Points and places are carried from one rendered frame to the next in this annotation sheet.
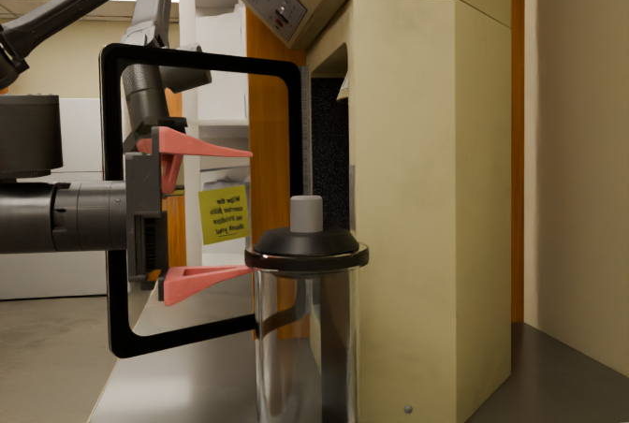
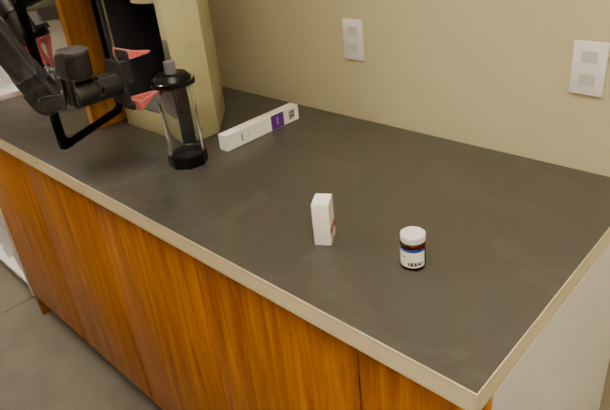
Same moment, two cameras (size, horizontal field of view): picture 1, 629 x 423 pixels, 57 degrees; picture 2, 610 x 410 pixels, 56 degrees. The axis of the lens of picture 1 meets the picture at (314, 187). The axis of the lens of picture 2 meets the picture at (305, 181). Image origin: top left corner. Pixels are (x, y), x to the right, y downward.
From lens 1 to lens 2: 101 cm
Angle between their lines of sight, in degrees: 41
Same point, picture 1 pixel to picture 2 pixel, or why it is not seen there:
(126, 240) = (122, 92)
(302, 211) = (171, 67)
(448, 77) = not seen: outside the picture
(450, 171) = (200, 34)
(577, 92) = not seen: outside the picture
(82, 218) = (109, 88)
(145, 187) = (127, 73)
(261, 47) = not seen: outside the picture
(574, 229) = (233, 36)
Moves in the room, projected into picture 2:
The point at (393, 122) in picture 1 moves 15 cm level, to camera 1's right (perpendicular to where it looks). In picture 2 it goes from (177, 19) to (227, 8)
